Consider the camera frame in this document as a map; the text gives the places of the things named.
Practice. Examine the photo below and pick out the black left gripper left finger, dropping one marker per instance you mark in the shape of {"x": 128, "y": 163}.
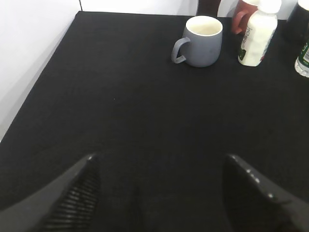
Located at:
{"x": 67, "y": 204}

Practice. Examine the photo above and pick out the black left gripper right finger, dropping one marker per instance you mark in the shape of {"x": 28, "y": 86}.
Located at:
{"x": 253, "y": 203}

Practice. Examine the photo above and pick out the grey ceramic mug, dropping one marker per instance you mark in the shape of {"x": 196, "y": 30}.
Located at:
{"x": 200, "y": 45}

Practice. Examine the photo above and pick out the clear water bottle green label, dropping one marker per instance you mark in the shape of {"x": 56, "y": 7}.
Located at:
{"x": 302, "y": 61}

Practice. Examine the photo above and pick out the white milk bottle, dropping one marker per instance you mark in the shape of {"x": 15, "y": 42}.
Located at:
{"x": 259, "y": 32}

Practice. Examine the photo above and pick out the cola bottle red label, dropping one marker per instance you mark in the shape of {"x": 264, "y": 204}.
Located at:
{"x": 296, "y": 29}

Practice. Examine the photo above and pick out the dark red ceramic mug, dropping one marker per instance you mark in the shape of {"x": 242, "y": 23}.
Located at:
{"x": 242, "y": 13}

